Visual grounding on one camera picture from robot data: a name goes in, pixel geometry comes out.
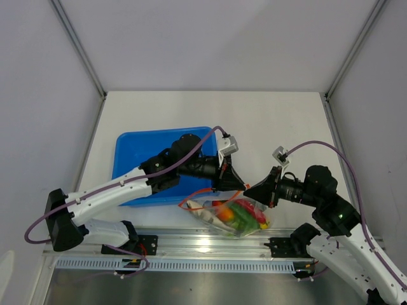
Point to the left aluminium frame post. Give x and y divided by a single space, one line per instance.
77 45

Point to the aluminium mounting rail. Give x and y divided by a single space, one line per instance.
200 243

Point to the blue plastic bin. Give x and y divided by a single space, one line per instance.
133 148

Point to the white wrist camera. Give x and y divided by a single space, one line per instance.
225 147
281 156

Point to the right aluminium frame post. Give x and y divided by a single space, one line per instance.
359 41

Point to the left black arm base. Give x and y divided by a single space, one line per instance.
141 245

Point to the red orange mango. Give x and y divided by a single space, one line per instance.
226 214

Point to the aluminium frame post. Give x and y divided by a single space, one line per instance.
77 45
359 41

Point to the white slotted cable duct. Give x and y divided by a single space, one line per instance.
178 265

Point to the clear zip top bag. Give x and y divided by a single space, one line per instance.
214 200

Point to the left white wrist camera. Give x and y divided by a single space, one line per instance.
225 147

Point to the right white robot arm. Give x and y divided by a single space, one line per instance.
340 239

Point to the red chili pepper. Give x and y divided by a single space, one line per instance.
255 212

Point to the dark green cucumber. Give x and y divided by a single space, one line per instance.
247 223

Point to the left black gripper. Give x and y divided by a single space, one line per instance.
227 181

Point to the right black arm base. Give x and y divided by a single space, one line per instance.
287 248

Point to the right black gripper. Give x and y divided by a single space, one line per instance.
264 191

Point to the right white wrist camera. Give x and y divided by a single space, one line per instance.
281 156

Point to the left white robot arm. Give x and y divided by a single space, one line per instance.
71 218

